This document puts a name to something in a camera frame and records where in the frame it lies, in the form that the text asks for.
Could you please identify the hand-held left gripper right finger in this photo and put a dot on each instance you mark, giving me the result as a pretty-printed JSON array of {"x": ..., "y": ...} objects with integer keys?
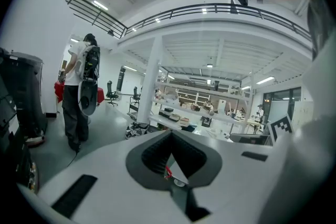
[{"x": 231, "y": 181}]

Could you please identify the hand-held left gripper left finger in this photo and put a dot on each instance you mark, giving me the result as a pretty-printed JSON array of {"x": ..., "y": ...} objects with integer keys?
[{"x": 110, "y": 186}]

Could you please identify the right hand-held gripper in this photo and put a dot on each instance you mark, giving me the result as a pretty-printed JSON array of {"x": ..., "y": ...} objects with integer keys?
[{"x": 281, "y": 127}]

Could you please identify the white partition board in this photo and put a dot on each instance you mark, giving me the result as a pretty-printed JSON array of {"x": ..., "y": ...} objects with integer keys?
[{"x": 278, "y": 111}]

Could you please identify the pile of parts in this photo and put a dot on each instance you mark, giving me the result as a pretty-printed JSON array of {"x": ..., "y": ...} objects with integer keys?
[{"x": 136, "y": 129}]

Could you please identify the black metal trolley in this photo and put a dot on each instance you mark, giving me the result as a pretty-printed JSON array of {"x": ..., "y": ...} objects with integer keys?
[{"x": 133, "y": 112}]

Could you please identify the white shelf rack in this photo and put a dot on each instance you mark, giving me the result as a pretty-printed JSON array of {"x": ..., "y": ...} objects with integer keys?
[{"x": 199, "y": 110}]

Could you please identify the stack of flat boxes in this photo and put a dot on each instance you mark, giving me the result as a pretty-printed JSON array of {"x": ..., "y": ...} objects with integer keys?
[{"x": 170, "y": 115}]

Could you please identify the black office chair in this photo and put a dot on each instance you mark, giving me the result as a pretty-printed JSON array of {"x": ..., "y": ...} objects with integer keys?
[
  {"x": 111, "y": 93},
  {"x": 135, "y": 95}
]

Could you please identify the black equipment rack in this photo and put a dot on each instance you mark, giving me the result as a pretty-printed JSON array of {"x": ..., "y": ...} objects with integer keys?
[{"x": 15, "y": 162}]

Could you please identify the red covered table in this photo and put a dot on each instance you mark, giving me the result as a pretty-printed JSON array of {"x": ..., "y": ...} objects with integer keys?
[{"x": 59, "y": 90}]

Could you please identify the white support column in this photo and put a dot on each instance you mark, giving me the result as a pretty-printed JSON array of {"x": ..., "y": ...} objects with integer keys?
[{"x": 149, "y": 81}]

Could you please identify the large black covered machine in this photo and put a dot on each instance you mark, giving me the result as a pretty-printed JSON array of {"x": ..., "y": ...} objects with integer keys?
[{"x": 21, "y": 91}]

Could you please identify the black balcony railing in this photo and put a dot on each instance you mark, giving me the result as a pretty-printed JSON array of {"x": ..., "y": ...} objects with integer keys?
[{"x": 183, "y": 11}]

